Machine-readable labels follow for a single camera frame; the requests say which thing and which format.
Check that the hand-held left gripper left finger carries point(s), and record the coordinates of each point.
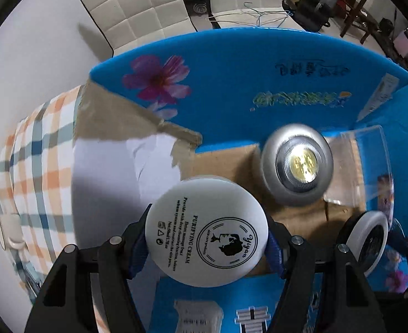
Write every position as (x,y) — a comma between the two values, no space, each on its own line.
(137,255)

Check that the silver round push light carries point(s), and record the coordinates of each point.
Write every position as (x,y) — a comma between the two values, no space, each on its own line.
(299,164)

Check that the orange and blue checked cloth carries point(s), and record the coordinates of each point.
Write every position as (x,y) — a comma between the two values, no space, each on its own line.
(41,152)

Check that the wooden chair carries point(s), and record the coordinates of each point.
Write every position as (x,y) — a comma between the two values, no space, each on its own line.
(355,5)

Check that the small white cup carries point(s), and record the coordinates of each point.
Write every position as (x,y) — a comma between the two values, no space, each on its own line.
(9,230)

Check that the clear plastic bag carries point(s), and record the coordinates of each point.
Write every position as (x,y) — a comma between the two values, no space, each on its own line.
(360,166)

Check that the white round cream jar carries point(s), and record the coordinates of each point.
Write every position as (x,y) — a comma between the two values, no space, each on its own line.
(207,230)

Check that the black bag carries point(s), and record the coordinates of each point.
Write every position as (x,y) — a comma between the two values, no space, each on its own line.
(311,8)

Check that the blue flower-print cardboard box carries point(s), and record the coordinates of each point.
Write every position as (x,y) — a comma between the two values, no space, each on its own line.
(224,111)

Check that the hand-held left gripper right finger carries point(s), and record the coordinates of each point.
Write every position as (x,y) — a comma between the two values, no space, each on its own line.
(274,255)

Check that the white-rimmed round push light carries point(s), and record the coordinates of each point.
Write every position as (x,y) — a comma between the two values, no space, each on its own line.
(370,241)

